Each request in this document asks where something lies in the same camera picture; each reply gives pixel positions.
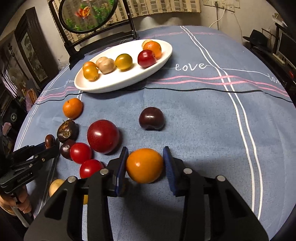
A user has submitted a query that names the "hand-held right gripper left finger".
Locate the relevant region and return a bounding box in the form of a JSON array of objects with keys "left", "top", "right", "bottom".
[{"left": 23, "top": 146, "right": 129, "bottom": 241}]

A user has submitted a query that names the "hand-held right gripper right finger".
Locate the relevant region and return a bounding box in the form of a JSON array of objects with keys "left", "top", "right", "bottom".
[{"left": 162, "top": 146, "right": 269, "bottom": 241}]

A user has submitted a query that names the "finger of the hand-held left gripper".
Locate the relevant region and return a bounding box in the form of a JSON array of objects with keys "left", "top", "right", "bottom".
[
  {"left": 13, "top": 141, "right": 47, "bottom": 161},
  {"left": 25, "top": 145, "right": 60, "bottom": 169}
]

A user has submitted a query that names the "dark red jujube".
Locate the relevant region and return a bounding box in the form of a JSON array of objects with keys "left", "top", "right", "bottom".
[{"left": 45, "top": 134, "right": 56, "bottom": 149}]

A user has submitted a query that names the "smooth orange tomato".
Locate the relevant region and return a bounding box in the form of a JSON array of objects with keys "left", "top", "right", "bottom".
[{"left": 125, "top": 148, "right": 164, "bottom": 183}]

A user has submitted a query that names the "wrinkled dark passion fruit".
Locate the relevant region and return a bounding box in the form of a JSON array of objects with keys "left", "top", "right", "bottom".
[{"left": 57, "top": 119, "right": 78, "bottom": 142}]

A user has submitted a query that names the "red cherry tomato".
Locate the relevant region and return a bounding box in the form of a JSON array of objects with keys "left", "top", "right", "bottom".
[
  {"left": 79, "top": 159, "right": 105, "bottom": 179},
  {"left": 70, "top": 142, "right": 92, "bottom": 164}
]

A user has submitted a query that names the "tan sapodilla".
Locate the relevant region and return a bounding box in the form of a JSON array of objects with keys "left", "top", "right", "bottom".
[{"left": 49, "top": 179, "right": 65, "bottom": 197}]

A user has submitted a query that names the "yellow orange tomato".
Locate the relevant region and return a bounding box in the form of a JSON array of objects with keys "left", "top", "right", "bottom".
[{"left": 83, "top": 65, "right": 99, "bottom": 81}]

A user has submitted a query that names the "white oval plate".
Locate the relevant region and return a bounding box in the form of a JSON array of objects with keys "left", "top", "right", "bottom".
[{"left": 74, "top": 39, "right": 173, "bottom": 93}]

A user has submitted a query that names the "large brown sapodilla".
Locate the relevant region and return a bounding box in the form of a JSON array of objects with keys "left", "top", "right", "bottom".
[{"left": 96, "top": 57, "right": 116, "bottom": 75}]

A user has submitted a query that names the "green orange tomato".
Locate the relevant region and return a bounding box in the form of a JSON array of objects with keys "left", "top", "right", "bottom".
[{"left": 115, "top": 53, "right": 133, "bottom": 70}]

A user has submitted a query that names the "glossy red plum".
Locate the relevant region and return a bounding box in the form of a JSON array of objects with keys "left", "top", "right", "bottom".
[{"left": 137, "top": 49, "right": 157, "bottom": 68}]

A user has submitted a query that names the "large orange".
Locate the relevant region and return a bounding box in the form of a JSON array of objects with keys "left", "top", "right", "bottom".
[{"left": 143, "top": 42, "right": 162, "bottom": 60}]

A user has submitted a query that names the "person's left hand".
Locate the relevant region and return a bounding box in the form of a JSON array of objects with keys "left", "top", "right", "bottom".
[{"left": 0, "top": 186, "right": 32, "bottom": 216}]

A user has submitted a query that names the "orange purple bag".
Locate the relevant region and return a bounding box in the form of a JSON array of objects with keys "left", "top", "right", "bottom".
[{"left": 24, "top": 89, "right": 38, "bottom": 109}]

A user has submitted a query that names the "white standing fan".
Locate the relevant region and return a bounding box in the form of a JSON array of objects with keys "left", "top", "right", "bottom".
[{"left": 9, "top": 67, "right": 23, "bottom": 86}]

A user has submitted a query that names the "dark framed painting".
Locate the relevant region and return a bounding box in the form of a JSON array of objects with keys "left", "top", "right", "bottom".
[{"left": 14, "top": 6, "right": 59, "bottom": 91}]

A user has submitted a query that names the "round embroidered screen on stand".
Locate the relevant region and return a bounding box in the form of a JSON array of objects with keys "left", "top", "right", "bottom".
[{"left": 47, "top": 0, "right": 139, "bottom": 70}]

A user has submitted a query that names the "black desk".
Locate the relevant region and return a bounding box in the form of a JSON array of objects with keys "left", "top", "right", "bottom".
[{"left": 245, "top": 44, "right": 296, "bottom": 93}]

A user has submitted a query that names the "black hat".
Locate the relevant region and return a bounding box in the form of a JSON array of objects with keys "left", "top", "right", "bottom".
[{"left": 243, "top": 29, "right": 269, "bottom": 48}]

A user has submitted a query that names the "striped beige curtain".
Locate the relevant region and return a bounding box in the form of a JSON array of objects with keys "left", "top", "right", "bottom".
[{"left": 50, "top": 0, "right": 201, "bottom": 30}]

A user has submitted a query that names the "computer monitor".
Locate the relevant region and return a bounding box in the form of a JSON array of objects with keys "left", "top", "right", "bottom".
[{"left": 276, "top": 31, "right": 296, "bottom": 65}]

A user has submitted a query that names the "white cable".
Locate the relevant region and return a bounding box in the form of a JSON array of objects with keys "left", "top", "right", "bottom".
[{"left": 209, "top": 3, "right": 226, "bottom": 28}]

